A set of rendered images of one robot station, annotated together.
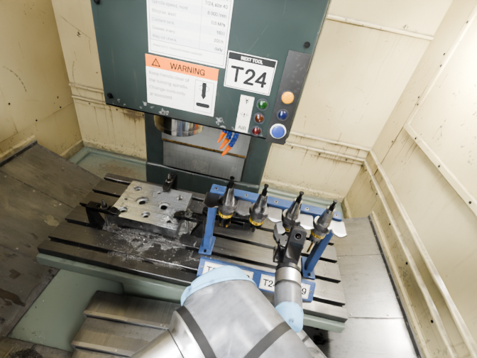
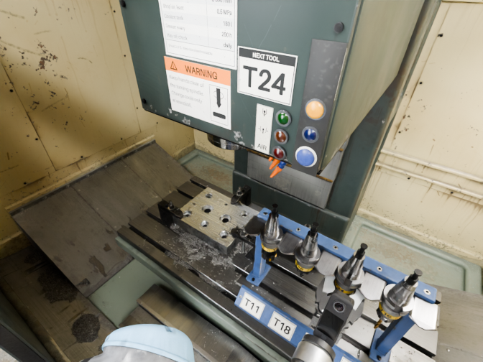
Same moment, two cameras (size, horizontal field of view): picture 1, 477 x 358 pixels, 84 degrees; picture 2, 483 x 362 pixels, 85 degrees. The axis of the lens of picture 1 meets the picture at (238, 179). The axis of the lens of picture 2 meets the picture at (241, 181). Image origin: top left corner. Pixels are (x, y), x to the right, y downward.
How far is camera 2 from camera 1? 0.26 m
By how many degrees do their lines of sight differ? 26
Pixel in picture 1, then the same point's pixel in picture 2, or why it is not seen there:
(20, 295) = (106, 267)
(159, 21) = (170, 18)
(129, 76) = (155, 81)
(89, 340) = not seen: hidden behind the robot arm
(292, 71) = (320, 70)
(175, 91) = (192, 98)
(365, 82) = not seen: outside the picture
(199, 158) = (281, 174)
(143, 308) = (182, 317)
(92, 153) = (200, 156)
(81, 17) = not seen: hidden behind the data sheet
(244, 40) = (254, 29)
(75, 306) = (139, 291)
